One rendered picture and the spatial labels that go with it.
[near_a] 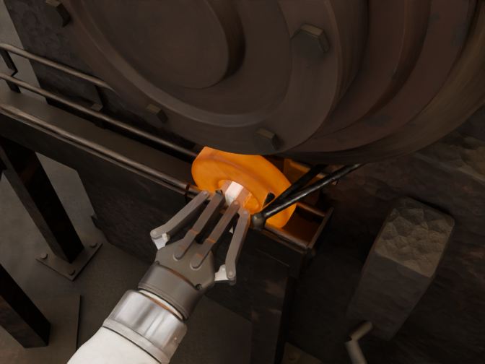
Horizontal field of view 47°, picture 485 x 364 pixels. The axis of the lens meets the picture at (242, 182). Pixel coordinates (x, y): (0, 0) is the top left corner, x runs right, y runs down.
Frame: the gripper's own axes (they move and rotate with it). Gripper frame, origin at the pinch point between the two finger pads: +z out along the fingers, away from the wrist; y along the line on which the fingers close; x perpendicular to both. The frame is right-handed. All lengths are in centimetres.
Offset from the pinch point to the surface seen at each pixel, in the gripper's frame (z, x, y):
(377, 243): -1.9, 4.4, 20.0
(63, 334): -23, -73, -41
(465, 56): -1.0, 35.5, 20.5
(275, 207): -8.8, 15.2, 9.5
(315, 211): 3.4, -5.2, 10.1
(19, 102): 2, -13, -49
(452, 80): -1.2, 32.9, 20.3
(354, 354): -9.6, -14.9, 23.4
